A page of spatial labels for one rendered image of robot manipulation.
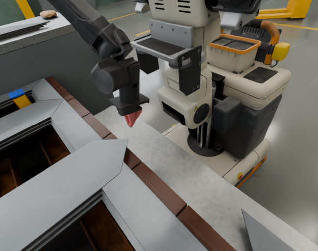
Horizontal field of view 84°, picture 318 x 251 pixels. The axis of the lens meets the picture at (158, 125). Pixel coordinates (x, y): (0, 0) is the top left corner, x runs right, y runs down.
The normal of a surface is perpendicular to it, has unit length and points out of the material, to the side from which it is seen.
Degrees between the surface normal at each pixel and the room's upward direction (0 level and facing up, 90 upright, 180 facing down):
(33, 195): 0
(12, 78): 90
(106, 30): 52
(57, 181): 0
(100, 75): 77
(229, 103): 0
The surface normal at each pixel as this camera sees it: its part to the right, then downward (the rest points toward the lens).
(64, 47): 0.66, 0.45
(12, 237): -0.12, -0.72
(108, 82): -0.46, 0.48
